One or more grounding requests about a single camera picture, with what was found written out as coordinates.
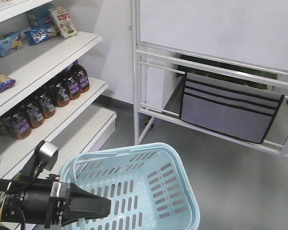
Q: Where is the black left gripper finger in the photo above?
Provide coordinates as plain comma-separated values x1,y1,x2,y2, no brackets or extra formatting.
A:
61,183,111,227

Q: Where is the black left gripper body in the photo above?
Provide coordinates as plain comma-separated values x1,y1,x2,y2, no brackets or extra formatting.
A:
44,174,71,228

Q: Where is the light blue plastic basket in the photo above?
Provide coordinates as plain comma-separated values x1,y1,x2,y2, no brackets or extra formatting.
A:
60,142,200,230

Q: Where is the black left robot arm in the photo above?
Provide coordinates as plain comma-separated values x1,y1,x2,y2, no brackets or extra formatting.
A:
0,174,111,229

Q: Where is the brown purple label bottle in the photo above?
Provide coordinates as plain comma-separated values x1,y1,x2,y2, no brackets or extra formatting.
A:
46,83,70,107
60,70,81,100
23,101,44,128
37,93,56,119
4,111,32,139
70,60,90,93

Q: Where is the blue cookie pack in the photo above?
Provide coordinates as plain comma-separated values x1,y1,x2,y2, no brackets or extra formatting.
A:
0,31,23,57

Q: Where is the blue oreo pack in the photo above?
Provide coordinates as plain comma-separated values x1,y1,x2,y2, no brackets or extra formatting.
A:
24,24,60,46

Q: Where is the white snack bag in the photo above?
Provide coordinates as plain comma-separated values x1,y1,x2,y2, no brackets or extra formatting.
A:
49,6,78,39

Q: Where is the grey fabric pocket organizer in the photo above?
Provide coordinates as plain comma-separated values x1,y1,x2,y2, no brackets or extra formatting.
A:
180,73,284,144

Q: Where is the white mobile whiteboard stand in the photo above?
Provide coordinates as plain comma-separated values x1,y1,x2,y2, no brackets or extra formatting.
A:
129,0,288,161

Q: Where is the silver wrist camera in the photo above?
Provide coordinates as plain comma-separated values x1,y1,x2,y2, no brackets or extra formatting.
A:
36,140,59,171

